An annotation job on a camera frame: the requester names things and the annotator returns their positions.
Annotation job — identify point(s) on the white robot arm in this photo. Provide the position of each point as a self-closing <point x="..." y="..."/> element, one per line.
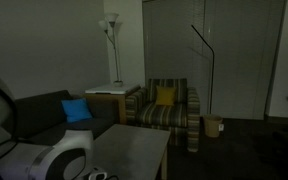
<point x="68" y="159"/>

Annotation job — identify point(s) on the yellow throw pillow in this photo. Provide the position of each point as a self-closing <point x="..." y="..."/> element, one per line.
<point x="165" y="96"/>

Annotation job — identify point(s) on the striped armchair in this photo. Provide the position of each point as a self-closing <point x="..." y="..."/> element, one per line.
<point x="182" y="119"/>

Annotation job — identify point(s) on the wooden side table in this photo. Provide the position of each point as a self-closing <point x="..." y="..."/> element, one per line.
<point x="110" y="92"/>

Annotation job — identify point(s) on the grey coffee table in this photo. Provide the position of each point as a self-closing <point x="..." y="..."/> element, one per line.
<point x="129" y="152"/>

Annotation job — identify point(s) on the blue throw pillow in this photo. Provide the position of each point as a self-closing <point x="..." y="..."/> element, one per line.
<point x="76" y="110"/>

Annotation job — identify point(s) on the white multi-head floor lamp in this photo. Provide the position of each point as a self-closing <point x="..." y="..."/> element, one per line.
<point x="108" y="26"/>

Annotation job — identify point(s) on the beige wastebasket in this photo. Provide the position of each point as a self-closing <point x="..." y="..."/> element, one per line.
<point x="211" y="125"/>

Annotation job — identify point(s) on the black arc floor lamp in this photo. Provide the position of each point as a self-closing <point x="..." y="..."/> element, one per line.
<point x="211" y="76"/>

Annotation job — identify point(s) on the window blinds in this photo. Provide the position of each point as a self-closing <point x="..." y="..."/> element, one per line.
<point x="243" y="35"/>

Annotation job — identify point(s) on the dark patterned sofa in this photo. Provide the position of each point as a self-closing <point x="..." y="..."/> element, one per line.
<point x="42" y="120"/>

